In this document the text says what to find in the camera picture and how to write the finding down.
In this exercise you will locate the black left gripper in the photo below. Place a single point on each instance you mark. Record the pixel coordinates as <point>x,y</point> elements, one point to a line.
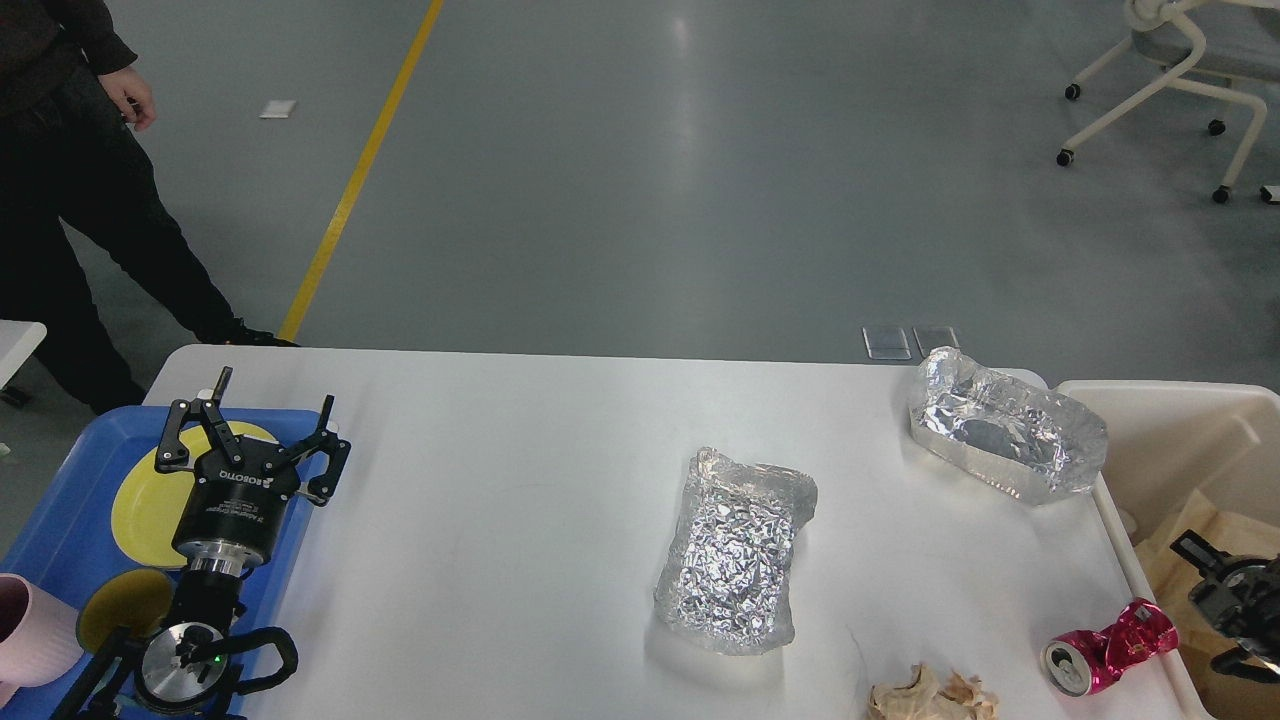
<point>240,505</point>

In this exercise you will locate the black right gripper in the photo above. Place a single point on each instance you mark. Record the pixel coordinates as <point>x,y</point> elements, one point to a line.
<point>1238,596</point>

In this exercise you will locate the yellow round plate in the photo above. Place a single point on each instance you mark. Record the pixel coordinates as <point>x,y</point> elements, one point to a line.
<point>153,494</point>

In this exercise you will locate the dark green mug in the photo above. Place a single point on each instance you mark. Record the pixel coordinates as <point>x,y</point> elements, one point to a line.
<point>138,599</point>

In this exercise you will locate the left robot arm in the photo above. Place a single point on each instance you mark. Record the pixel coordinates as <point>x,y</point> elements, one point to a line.
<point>188,660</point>

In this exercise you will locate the crushed red can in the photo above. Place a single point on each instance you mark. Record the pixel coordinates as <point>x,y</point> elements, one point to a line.
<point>1087,661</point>

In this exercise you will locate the beige plastic bin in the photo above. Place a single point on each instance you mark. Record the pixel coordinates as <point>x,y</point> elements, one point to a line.
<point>1167,439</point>

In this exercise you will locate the blue plastic tray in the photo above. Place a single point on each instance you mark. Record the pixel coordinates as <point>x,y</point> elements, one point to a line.
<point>68,550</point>

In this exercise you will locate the crumpled foil container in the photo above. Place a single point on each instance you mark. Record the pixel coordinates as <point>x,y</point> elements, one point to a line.
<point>1033,444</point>

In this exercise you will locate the crumpled brown paper ball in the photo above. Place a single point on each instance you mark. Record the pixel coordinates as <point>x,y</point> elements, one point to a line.
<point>927,697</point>

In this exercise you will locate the pink mug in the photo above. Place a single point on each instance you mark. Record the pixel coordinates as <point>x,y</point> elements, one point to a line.
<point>39,640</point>

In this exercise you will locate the floor outlet cover plates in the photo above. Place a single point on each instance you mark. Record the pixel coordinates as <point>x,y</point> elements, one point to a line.
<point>897,344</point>

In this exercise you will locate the white office chair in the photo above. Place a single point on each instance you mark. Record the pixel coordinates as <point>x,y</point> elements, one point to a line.
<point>1205,48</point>

